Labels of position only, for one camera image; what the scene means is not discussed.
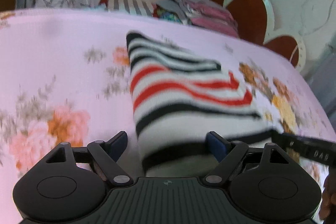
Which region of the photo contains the grey striped white cloth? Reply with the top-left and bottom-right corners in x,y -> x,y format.
107,0 -> 158,18

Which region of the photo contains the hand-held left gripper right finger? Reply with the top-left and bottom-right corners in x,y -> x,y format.
202,131 -> 292,186

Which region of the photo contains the white wall cable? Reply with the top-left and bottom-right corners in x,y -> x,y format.
297,0 -> 334,36

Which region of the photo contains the pink floral bed sheet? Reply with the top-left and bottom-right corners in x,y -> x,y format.
0,7 -> 336,224

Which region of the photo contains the red white scalloped headboard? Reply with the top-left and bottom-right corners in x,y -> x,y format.
209,0 -> 308,70

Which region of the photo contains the stack of folded pink clothes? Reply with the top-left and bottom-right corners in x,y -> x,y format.
155,0 -> 240,38

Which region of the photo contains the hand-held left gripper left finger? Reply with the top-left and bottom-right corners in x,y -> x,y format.
45,131 -> 134,186

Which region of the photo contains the black red striped white shirt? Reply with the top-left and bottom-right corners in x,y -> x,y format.
126,31 -> 279,178

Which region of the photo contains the colourful printed cloth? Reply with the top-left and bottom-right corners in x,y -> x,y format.
154,5 -> 186,24

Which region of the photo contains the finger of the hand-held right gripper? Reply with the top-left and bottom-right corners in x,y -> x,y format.
270,131 -> 336,170

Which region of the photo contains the person's right hand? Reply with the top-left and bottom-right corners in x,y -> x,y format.
318,174 -> 336,220

